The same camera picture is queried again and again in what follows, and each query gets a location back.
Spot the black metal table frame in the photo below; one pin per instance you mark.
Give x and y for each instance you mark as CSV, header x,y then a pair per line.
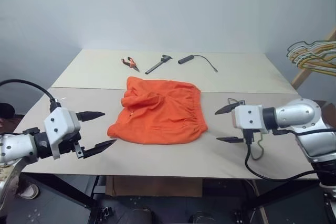
x,y
65,188

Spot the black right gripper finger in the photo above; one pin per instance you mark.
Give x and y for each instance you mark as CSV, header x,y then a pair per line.
x,y
232,139
228,107

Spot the bundle of clothes hangers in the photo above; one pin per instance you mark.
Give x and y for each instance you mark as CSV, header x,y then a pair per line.
x,y
302,54

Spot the dark rounded shape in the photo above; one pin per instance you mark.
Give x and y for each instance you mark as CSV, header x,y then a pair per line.
x,y
200,218
143,216

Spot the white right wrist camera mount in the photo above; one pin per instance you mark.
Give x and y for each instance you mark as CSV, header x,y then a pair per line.
x,y
246,117

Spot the wooden clothes rack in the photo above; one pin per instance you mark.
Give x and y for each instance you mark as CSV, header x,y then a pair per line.
x,y
302,75

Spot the black round object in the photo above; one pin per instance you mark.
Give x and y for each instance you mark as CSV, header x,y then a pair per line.
x,y
6,110

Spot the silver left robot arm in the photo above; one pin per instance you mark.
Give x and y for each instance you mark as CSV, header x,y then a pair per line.
x,y
15,148

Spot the pink and white shoe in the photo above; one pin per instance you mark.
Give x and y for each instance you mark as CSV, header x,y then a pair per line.
x,y
29,192

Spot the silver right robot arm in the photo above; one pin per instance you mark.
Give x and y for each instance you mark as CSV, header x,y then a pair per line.
x,y
296,115

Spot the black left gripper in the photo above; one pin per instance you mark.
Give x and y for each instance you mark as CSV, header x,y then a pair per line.
x,y
69,144

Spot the orange shorts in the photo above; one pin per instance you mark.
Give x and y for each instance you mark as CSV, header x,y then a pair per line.
x,y
162,113

